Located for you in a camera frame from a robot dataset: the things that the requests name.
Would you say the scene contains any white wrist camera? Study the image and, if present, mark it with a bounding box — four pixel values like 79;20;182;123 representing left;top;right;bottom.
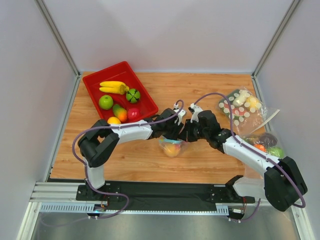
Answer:
173;103;186;126
188;103;203;123

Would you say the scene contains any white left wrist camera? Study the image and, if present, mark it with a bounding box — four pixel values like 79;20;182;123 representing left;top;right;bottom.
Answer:
173;103;186;126

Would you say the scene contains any white fake food piece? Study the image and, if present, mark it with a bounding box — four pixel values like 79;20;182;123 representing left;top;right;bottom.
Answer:
232;91;247;108

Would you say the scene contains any red fake apple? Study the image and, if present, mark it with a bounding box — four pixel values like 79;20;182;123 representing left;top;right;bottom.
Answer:
127;107;141;121

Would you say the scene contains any polka dot plastic bag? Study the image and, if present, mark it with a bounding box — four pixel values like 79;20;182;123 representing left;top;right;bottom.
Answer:
217;86;280;135

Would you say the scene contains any fake peach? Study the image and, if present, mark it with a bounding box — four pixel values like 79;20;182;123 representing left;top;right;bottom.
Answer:
163;143;181;158

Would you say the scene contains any yellow fake lemon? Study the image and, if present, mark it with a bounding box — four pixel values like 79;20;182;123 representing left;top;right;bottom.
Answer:
244;95;262;110

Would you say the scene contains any clear zip top bag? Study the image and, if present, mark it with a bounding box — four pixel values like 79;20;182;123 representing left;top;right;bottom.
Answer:
158;136;188;158

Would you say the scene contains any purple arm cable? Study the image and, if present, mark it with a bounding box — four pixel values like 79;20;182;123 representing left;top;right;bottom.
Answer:
193;92;307;209
71;99;185;201

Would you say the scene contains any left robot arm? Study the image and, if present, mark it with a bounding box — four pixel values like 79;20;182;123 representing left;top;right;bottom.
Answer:
71;105;186;201

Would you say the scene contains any aluminium frame post right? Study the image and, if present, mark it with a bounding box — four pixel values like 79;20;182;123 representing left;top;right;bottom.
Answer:
252;0;303;77

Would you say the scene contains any green fake apple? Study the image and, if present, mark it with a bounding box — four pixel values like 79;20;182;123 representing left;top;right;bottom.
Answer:
98;95;114;110

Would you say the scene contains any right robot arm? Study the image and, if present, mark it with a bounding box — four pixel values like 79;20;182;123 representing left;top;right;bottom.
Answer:
180;106;308;212

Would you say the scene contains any fake mango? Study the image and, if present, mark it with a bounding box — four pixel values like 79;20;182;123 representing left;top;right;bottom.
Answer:
112;104;128;123

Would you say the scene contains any yellow fake banana bunch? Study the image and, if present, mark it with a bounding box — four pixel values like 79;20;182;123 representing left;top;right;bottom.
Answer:
99;81;130;95

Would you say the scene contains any white cable duct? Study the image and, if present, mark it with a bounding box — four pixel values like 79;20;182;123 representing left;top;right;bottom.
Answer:
38;202;244;216

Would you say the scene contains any fake orange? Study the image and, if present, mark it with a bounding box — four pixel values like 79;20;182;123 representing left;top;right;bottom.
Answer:
107;116;122;125

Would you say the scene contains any small green fake watermelon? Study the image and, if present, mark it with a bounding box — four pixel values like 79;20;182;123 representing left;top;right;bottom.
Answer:
126;88;141;104

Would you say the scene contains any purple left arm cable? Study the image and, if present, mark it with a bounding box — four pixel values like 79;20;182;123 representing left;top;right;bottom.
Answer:
71;99;185;201

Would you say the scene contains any fake watermelon slice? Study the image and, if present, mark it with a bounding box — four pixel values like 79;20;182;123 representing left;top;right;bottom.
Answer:
221;103;248;120

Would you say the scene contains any aluminium frame post left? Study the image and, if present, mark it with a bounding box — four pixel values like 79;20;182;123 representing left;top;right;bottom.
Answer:
33;0;82;77

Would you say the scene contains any aluminium frame post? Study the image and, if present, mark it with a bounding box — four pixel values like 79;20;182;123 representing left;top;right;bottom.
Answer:
33;0;82;77
252;0;303;77

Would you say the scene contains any red plastic bin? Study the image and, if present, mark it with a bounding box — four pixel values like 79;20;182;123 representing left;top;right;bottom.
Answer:
83;61;159;123

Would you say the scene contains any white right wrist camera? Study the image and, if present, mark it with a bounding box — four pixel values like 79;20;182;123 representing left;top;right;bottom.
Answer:
188;103;203;123

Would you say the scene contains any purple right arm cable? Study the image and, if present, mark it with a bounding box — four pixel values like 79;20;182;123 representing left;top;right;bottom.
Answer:
193;92;307;209

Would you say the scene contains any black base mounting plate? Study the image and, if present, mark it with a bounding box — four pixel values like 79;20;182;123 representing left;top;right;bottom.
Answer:
74;178;256;212

